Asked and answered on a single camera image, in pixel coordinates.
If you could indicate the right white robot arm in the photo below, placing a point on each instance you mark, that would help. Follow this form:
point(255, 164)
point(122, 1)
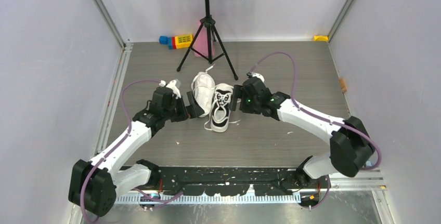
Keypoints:
point(350, 146)

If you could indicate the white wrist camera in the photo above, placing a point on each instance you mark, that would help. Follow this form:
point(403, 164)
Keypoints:
point(256, 75)
point(173, 85)

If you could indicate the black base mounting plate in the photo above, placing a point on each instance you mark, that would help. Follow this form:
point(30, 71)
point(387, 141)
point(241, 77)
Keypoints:
point(230, 181)

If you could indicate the white sole sneaker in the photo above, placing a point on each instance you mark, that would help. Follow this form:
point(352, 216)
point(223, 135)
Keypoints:
point(203, 86)

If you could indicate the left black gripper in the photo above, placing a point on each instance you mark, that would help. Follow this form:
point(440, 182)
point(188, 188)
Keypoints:
point(192, 111)

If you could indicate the black white sneaker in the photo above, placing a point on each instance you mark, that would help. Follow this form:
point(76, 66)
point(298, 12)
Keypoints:
point(220, 112)

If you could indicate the colourful toy block phone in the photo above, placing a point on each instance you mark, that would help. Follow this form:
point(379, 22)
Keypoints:
point(176, 42)

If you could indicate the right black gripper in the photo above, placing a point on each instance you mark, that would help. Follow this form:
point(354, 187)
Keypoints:
point(240, 92)

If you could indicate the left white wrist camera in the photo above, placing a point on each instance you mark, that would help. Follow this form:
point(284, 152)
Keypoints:
point(173, 85)

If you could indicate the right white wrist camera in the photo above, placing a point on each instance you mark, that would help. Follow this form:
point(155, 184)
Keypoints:
point(256, 75)

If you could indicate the small wooden block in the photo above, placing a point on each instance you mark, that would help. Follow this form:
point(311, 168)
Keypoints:
point(342, 84)

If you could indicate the yellow corner piece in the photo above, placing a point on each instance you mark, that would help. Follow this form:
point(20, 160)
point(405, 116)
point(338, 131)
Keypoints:
point(320, 38)

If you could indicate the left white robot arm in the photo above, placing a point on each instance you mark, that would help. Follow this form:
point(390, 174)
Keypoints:
point(96, 184)

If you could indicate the pink foam block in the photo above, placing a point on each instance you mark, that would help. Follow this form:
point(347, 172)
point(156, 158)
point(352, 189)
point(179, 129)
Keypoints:
point(200, 43)

